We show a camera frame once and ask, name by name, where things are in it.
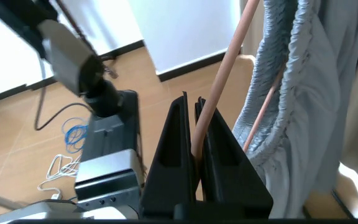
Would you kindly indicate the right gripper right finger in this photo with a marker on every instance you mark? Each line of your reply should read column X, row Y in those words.
column 238, row 183

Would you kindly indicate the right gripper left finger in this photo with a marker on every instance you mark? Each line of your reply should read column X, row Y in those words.
column 169, row 180

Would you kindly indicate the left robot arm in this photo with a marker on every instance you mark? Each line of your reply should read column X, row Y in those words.
column 67, row 59

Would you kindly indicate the pink clothes hanger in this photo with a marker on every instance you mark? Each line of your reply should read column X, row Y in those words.
column 225, row 68

